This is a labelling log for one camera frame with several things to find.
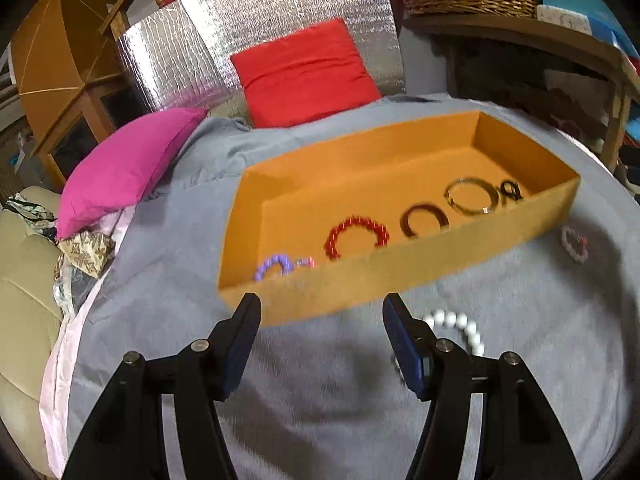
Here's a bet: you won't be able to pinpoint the grey blanket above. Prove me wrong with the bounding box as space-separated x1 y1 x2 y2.
65 92 640 480

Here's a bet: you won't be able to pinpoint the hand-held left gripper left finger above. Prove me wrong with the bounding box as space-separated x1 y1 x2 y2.
62 292 262 480

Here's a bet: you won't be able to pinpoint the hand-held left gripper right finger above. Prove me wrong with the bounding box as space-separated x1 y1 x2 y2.
382 292 583 480

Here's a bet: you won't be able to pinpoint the red pillow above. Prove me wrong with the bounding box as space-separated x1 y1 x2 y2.
230 18 383 129

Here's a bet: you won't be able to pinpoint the gold bangle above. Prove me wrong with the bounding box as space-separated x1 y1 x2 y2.
444 176 501 217

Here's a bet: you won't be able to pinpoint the wooden table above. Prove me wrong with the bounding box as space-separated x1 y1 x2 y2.
402 12 640 173

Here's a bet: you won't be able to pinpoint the small dark looped bracelet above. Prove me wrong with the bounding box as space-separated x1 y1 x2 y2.
500 179 525 205

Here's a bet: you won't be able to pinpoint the purple bead bracelet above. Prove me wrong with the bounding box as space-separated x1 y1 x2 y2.
254 254 296 282

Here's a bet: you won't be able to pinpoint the dark maroon bracelet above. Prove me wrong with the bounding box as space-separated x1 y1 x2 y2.
400 202 451 240

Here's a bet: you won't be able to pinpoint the pale pink sheet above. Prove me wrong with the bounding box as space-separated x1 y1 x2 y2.
40 205 136 478

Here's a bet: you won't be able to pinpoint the white box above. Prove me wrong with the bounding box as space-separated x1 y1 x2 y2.
536 5 591 36

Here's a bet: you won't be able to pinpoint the magenta pillow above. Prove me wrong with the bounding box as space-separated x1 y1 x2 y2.
56 107 208 240

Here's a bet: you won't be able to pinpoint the wooden cabinet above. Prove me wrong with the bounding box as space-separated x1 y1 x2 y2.
10 0 136 191

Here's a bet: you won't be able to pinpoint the beige sofa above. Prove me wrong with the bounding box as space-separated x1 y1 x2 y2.
0 185 68 476

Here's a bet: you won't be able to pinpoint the clear pink bead bracelet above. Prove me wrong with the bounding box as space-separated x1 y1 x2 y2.
560 226 590 262

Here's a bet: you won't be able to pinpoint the beige patterned cloth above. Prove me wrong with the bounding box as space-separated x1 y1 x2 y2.
55 230 117 281

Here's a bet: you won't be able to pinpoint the black white striped cloth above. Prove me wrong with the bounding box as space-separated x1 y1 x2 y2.
2 192 58 241

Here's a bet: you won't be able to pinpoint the orange cardboard box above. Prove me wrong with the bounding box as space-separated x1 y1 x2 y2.
217 110 582 328

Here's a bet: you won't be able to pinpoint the red bead bracelet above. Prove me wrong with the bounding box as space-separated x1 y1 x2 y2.
324 216 390 261

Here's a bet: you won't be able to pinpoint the white bead bracelet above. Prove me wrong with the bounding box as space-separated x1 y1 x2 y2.
391 310 487 376

